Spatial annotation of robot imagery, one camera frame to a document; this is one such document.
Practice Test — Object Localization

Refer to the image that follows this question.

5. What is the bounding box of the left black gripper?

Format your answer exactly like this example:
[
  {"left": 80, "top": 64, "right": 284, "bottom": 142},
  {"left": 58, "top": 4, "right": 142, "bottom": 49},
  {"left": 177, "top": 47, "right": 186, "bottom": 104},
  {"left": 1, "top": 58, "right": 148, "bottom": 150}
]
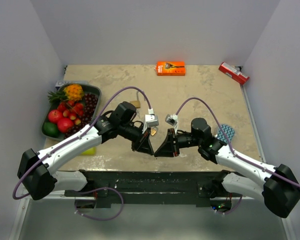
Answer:
[{"left": 119, "top": 122, "right": 154, "bottom": 156}]

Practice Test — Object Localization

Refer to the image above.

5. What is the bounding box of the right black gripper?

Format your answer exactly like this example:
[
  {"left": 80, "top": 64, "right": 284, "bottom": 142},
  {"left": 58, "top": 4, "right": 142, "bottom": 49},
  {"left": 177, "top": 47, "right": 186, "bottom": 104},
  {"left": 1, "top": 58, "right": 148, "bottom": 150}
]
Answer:
[{"left": 154, "top": 128, "right": 202, "bottom": 158}]

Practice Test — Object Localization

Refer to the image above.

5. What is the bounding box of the small brass padlock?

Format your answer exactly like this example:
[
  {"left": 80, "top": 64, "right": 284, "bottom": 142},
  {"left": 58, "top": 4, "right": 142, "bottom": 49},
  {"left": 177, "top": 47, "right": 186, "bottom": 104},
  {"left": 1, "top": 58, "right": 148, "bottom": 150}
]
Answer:
[{"left": 150, "top": 126, "right": 158, "bottom": 136}]

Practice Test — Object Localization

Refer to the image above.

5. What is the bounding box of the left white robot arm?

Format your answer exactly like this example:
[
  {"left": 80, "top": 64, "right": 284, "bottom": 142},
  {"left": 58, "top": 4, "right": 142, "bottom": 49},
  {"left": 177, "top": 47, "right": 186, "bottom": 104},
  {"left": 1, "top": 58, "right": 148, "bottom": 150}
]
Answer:
[{"left": 17, "top": 101, "right": 158, "bottom": 201}]

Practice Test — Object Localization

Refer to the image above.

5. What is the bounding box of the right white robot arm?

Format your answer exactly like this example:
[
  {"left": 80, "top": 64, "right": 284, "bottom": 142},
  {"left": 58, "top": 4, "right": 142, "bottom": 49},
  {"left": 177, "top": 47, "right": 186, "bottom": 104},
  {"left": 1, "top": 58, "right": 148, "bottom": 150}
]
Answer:
[{"left": 154, "top": 116, "right": 300, "bottom": 218}]

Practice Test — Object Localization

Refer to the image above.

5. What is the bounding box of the yellow green bottle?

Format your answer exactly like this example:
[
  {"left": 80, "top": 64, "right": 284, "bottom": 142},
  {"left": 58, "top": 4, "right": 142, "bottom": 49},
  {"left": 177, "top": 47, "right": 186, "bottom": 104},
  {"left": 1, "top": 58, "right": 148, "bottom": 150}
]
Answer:
[{"left": 81, "top": 147, "right": 96, "bottom": 156}]

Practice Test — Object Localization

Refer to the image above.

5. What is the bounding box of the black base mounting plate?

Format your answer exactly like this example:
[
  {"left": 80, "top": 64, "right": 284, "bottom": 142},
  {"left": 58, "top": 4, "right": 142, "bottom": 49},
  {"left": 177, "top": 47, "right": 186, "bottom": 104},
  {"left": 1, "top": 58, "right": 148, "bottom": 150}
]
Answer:
[{"left": 65, "top": 170, "right": 239, "bottom": 208}]

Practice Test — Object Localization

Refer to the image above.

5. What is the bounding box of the blue zigzag patterned pouch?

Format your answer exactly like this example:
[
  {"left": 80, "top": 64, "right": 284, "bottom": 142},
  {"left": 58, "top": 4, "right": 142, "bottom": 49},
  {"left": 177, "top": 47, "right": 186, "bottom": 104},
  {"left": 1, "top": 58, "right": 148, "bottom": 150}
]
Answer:
[{"left": 215, "top": 124, "right": 236, "bottom": 144}]

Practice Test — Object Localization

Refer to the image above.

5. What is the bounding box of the orange razor box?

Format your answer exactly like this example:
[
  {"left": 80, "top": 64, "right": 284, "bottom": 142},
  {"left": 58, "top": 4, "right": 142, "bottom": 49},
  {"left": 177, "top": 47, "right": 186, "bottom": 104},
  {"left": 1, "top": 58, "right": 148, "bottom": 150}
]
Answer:
[{"left": 155, "top": 61, "right": 186, "bottom": 76}]

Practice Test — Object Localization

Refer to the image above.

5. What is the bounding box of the dark green fruit tray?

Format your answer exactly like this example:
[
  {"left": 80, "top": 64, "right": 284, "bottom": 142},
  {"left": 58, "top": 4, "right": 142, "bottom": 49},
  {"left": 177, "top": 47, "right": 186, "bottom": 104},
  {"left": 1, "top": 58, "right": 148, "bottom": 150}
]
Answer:
[{"left": 41, "top": 84, "right": 102, "bottom": 141}]

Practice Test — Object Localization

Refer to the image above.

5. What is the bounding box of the red apple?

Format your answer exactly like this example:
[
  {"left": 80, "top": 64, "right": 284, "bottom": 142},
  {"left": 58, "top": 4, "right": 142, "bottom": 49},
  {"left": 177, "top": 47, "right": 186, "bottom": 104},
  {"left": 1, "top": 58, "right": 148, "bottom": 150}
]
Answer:
[
  {"left": 57, "top": 117, "right": 74, "bottom": 134},
  {"left": 47, "top": 109, "right": 64, "bottom": 124}
]

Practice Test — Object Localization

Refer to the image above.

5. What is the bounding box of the green lime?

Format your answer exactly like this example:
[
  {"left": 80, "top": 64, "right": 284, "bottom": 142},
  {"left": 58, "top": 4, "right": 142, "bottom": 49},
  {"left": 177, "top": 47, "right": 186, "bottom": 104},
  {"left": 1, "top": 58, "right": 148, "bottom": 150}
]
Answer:
[{"left": 43, "top": 122, "right": 60, "bottom": 138}]

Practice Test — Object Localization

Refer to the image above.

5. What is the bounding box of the red white box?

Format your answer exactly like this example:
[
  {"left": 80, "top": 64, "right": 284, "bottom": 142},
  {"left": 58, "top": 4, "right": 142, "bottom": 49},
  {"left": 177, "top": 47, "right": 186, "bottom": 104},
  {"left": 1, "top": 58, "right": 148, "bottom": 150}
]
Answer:
[{"left": 218, "top": 62, "right": 250, "bottom": 85}]

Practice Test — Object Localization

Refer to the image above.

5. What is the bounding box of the small white blue box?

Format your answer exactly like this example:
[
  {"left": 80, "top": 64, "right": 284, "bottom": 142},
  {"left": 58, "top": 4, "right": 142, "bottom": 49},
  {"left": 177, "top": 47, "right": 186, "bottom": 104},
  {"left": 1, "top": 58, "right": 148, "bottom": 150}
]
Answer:
[{"left": 55, "top": 80, "right": 89, "bottom": 89}]

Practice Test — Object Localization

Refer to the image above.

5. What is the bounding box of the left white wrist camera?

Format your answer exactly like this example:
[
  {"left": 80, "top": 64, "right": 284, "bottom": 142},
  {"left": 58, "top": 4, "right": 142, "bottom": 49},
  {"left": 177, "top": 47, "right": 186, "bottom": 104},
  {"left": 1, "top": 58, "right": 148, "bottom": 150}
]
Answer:
[{"left": 142, "top": 108, "right": 159, "bottom": 134}]

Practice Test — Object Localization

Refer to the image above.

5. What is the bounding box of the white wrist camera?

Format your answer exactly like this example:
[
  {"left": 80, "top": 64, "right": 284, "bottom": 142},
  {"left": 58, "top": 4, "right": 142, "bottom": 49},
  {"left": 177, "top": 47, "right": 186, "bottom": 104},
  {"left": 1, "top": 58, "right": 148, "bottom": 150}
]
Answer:
[
  {"left": 142, "top": 108, "right": 159, "bottom": 134},
  {"left": 165, "top": 114, "right": 179, "bottom": 134}
]

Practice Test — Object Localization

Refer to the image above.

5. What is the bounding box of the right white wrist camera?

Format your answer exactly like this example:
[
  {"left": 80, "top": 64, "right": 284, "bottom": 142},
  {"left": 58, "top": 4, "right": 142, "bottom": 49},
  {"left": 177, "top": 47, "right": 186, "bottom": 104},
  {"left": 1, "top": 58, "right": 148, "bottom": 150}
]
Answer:
[{"left": 165, "top": 114, "right": 179, "bottom": 134}]

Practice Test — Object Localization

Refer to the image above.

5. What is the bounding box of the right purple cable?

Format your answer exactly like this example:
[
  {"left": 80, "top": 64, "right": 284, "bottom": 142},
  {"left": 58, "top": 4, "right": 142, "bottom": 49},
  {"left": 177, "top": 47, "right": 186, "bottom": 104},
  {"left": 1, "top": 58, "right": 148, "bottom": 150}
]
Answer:
[{"left": 176, "top": 96, "right": 300, "bottom": 200}]

